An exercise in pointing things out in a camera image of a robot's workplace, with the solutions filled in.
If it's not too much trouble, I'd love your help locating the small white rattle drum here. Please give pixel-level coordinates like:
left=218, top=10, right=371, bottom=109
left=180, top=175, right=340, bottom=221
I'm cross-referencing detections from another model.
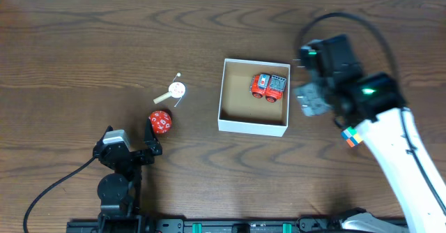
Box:
left=153, top=72, right=186, bottom=107

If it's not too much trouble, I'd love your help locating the red toy truck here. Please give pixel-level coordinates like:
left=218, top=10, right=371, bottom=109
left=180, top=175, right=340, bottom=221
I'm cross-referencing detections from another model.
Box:
left=249, top=73, right=287, bottom=103

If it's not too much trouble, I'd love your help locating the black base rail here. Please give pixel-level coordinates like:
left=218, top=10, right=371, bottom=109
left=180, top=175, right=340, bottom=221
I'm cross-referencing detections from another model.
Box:
left=66, top=218, right=347, bottom=233

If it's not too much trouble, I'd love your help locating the red polyhedral die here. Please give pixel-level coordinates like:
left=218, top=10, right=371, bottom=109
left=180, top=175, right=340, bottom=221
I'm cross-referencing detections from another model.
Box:
left=149, top=111, right=172, bottom=134

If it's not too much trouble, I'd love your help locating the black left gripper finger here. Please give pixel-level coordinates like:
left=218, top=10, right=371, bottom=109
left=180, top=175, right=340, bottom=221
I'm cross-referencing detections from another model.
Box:
left=102, top=126, right=113, bottom=137
left=144, top=118, right=162, bottom=153

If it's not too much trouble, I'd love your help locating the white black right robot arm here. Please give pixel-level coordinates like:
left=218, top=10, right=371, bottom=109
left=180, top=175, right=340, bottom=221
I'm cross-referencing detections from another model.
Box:
left=295, top=35, right=445, bottom=232

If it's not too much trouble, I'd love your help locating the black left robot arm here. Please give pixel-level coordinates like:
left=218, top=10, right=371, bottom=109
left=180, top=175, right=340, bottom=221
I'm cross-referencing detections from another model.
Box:
left=92, top=119, right=162, bottom=233

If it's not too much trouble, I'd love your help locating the colourful puzzle cube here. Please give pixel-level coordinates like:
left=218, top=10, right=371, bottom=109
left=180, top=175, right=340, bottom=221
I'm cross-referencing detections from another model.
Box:
left=341, top=126, right=363, bottom=147

